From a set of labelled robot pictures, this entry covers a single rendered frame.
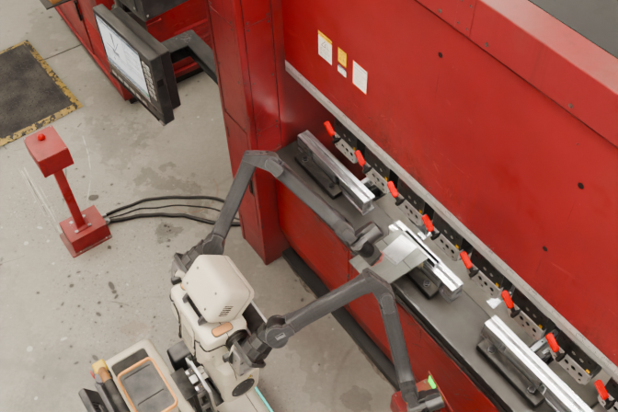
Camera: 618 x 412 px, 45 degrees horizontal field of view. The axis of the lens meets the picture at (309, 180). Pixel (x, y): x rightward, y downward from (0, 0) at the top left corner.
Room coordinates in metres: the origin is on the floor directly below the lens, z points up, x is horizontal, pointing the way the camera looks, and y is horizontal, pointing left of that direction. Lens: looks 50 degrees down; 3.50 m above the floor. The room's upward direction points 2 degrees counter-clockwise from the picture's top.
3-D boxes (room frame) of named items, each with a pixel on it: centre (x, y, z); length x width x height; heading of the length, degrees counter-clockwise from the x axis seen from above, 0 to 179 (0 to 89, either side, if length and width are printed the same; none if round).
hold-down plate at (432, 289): (1.67, -0.40, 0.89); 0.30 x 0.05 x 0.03; 34
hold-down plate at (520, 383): (1.20, -0.72, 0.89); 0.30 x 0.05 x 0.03; 34
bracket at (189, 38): (2.65, 0.53, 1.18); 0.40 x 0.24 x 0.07; 34
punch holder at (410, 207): (1.75, -0.41, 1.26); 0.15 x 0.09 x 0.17; 34
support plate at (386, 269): (1.65, -0.31, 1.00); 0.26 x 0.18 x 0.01; 124
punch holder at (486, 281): (1.42, -0.64, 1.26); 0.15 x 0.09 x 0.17; 34
